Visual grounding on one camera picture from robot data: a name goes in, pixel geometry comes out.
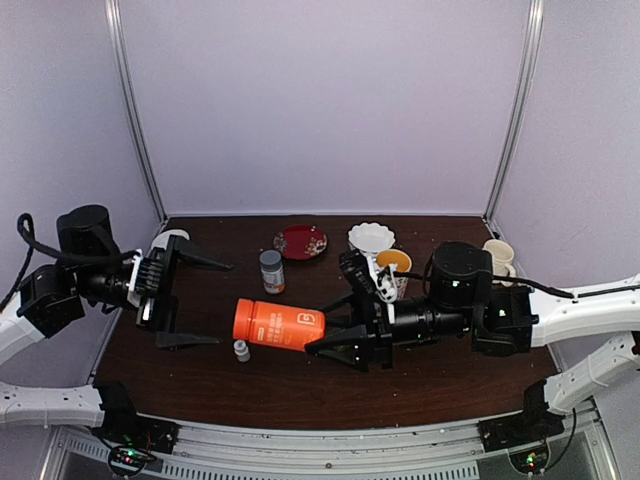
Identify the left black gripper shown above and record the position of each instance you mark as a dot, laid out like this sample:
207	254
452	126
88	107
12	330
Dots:
163	307

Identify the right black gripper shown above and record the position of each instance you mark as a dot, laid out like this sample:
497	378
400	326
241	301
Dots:
373	339

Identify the orange pill bottle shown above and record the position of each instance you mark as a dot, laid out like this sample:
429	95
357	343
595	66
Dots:
277	326

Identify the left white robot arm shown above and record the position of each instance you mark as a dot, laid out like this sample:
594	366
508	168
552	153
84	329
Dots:
89	269

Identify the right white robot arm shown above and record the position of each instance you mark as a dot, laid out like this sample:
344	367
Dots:
504	316

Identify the small white bowl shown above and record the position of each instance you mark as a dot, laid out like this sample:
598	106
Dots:
161	241

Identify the patterned mug orange inside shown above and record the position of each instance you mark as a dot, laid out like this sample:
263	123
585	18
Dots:
391	265

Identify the small white bottle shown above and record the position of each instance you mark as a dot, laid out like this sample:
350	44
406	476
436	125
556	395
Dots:
241	351

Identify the white scalloped bowl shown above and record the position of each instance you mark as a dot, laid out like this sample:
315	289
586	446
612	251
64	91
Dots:
370	238

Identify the red floral plate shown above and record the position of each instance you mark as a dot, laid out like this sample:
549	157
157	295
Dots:
300	242

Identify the grey-capped orange label bottle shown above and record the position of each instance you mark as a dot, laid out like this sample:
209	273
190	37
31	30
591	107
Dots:
272	272

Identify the cream ribbed mug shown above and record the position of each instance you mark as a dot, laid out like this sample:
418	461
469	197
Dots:
502	260

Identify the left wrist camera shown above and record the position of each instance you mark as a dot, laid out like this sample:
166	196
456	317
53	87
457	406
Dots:
146	276

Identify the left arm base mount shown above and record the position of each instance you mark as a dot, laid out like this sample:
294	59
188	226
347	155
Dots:
144	433

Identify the front aluminium rail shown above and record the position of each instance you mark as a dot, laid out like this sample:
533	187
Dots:
452	450

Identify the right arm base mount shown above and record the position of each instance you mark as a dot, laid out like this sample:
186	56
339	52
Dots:
518	429

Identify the left aluminium frame post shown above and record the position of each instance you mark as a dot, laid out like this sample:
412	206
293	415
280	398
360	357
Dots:
116	33

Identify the aluminium frame post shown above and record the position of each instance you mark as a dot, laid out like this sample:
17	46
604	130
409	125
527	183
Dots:
528	64
116	33

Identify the right aluminium frame post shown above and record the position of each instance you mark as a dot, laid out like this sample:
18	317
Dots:
528	64

